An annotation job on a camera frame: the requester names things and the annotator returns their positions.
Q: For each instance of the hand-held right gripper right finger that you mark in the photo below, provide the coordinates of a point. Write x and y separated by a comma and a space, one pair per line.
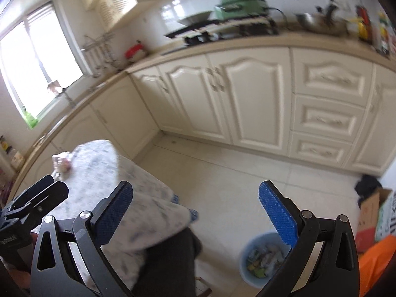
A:
278, 213

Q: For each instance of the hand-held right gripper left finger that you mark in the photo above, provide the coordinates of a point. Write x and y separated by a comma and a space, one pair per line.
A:
113, 213

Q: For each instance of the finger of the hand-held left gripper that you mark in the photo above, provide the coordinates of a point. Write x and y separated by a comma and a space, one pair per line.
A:
51, 198
38, 187

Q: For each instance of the pile of colourful wrappers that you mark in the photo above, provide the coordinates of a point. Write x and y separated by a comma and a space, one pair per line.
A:
263, 260

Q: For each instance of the blue plastic trash bin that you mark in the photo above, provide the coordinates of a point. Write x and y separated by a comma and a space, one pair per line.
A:
247, 272

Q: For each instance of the clear plastic wrapped packet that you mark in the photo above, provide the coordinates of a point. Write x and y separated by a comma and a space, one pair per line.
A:
62, 162

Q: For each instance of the small beige box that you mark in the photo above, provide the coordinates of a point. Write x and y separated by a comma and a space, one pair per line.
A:
17, 160

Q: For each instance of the floral tablecloth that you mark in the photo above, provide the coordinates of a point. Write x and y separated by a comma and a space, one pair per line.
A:
123, 173

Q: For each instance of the yellow labelled bottle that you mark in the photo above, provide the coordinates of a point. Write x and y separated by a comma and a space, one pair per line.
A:
4, 144

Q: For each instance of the cream cabinet drawer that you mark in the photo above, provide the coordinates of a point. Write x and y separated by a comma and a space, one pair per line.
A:
318, 150
328, 117
331, 75

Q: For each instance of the brown and red cardboard box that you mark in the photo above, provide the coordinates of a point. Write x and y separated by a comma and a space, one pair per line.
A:
369, 219

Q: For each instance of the plain cream corner cabinet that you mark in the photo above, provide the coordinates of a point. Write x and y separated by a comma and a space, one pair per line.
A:
102, 120

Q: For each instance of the black cloth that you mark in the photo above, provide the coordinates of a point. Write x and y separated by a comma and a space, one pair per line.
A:
368, 188

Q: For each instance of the small brown windowsill item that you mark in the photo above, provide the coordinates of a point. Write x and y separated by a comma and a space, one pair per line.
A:
54, 87

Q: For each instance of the orange bag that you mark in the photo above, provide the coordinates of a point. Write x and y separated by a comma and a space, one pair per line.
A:
374, 266

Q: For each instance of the narrow cream cabinet door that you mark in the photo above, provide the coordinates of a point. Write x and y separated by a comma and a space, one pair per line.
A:
150, 99

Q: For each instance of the window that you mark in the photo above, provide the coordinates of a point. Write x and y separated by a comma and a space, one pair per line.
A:
37, 65

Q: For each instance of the metal utensil rack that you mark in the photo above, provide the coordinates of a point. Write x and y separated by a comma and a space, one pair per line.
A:
99, 55

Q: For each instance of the red kettle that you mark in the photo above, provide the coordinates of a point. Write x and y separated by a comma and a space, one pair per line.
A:
135, 51

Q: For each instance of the metal countertop rack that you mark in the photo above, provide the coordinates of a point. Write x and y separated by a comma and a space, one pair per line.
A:
247, 26

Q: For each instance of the steel pot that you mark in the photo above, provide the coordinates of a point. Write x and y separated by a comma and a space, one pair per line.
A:
318, 23

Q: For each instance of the white lattice panel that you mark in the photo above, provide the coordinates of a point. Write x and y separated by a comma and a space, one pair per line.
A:
116, 4

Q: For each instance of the black gas stove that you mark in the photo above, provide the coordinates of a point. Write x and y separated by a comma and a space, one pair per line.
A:
191, 30

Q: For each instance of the yellow container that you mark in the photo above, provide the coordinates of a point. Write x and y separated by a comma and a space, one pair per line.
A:
355, 26

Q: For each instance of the dark bottle with yellow label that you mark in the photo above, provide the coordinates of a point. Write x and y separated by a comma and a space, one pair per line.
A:
384, 32

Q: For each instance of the green kitchen appliance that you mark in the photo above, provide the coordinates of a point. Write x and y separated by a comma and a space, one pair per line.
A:
241, 4

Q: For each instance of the dark kitchen utensils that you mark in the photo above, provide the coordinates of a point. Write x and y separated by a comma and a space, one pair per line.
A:
329, 6

